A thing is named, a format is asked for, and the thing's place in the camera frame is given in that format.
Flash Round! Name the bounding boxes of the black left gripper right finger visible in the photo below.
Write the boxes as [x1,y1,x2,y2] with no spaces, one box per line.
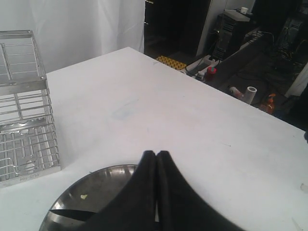
[156,151,242,231]

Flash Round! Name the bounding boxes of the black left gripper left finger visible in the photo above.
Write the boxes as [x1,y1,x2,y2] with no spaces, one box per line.
[78,151,156,231]

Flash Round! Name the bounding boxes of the black knife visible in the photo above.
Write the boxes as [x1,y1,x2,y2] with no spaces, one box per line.
[49,209,97,222]

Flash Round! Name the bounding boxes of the round stainless steel plate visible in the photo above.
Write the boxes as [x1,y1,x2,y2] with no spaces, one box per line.
[38,164,140,231]

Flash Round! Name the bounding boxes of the tape roll on floor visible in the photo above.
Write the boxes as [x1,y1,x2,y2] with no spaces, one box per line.
[229,87,244,100]

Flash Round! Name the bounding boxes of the orange spray bottle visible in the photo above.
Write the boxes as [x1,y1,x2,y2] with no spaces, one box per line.
[259,93,276,114]

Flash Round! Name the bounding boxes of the white paper roll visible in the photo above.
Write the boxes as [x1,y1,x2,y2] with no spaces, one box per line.
[243,86,257,105]

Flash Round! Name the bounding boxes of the red capped bottle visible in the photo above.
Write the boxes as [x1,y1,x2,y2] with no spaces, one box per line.
[205,66,217,82]

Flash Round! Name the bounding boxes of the white power strip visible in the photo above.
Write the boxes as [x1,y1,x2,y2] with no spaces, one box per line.
[183,55,220,77]

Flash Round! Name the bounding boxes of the yellow perforated block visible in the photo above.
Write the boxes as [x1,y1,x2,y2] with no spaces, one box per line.
[156,56,187,71]

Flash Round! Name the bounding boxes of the white backdrop curtain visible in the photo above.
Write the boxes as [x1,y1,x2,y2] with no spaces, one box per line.
[0,0,145,72]

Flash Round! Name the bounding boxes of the black computer tower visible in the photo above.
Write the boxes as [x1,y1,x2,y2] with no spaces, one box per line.
[212,10,251,61]

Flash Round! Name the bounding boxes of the wire metal utensil holder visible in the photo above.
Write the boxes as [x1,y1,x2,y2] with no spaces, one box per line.
[0,30,61,187]

